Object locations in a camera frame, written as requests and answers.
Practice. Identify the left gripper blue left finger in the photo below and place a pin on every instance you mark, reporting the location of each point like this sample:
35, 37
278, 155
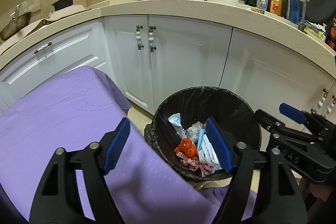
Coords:
116, 141

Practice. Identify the middle cabinet door handle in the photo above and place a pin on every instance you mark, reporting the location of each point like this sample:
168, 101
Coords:
43, 47

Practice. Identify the white ceramic handle right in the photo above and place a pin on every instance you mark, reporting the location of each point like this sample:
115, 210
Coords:
151, 39

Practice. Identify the white ceramic handle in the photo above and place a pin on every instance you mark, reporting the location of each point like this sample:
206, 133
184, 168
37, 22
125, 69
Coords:
151, 39
138, 37

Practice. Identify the clear plastic wrap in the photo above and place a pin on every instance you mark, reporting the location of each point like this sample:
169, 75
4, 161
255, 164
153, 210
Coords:
196, 132

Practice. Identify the steel frying pan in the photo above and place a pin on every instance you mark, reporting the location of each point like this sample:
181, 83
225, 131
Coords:
16, 23

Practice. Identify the person's hand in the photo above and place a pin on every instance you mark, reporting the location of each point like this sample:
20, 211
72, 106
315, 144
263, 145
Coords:
314, 195

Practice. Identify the orange dish soap bottle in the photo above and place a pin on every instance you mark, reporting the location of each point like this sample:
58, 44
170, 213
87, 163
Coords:
276, 7

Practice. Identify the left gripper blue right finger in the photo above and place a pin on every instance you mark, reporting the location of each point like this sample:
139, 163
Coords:
223, 152

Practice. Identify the red checkered ribbon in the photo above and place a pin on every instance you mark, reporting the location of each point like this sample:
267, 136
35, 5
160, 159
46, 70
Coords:
194, 165

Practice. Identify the small white green tube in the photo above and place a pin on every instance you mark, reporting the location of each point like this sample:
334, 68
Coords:
175, 121

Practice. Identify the large white wipes packet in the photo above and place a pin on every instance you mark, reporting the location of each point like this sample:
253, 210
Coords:
207, 154

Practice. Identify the white ceramic handle left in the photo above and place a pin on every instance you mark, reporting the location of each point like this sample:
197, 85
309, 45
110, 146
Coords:
138, 37

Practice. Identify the black lidded pot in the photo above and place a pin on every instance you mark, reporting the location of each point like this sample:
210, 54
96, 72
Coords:
61, 4

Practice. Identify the orange plastic bag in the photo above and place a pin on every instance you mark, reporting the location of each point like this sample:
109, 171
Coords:
187, 147

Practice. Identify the purple tablecloth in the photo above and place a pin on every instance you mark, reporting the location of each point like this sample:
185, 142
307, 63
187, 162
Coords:
73, 110

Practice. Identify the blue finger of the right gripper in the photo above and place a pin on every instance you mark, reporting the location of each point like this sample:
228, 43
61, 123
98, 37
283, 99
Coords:
269, 123
290, 112

